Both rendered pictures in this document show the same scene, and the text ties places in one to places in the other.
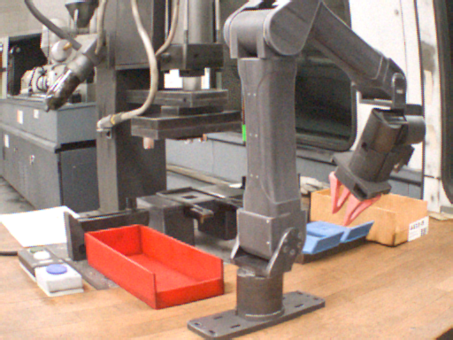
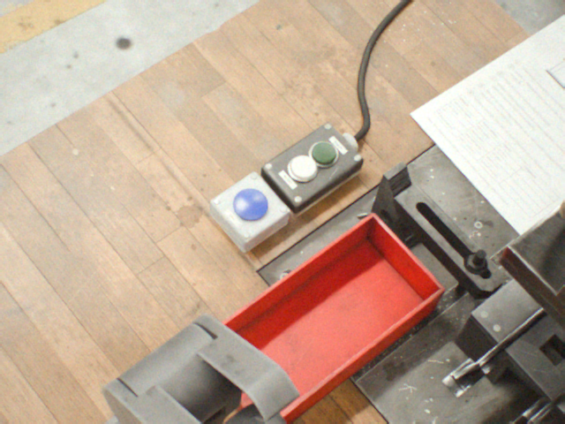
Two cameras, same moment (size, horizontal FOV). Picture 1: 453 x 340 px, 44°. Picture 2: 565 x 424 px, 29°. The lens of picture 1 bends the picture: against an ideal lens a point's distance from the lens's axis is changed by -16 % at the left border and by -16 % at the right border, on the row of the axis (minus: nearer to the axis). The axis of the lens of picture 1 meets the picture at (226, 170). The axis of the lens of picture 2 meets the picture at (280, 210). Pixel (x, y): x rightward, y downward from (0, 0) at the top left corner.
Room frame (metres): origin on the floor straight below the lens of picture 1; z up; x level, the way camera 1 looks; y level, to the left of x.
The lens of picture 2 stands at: (0.80, -0.30, 2.04)
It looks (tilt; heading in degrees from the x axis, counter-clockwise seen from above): 62 degrees down; 77
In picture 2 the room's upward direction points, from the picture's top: 10 degrees clockwise
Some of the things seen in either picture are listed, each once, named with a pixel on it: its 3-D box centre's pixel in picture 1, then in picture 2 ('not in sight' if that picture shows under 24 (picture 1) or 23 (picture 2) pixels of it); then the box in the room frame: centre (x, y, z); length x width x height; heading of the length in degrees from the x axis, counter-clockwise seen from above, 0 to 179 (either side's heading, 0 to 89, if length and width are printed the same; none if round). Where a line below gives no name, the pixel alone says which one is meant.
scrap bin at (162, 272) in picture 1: (147, 263); (320, 324); (0.97, 0.13, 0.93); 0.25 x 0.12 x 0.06; 35
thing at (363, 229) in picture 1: (334, 225); not in sight; (1.16, -0.20, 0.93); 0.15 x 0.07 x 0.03; 37
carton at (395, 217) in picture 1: (371, 215); not in sight; (1.23, -0.29, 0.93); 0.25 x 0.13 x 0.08; 35
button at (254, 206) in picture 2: (57, 272); (250, 206); (0.90, 0.28, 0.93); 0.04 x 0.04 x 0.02
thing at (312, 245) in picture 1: (301, 235); not in sight; (1.10, -0.13, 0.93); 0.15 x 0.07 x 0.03; 39
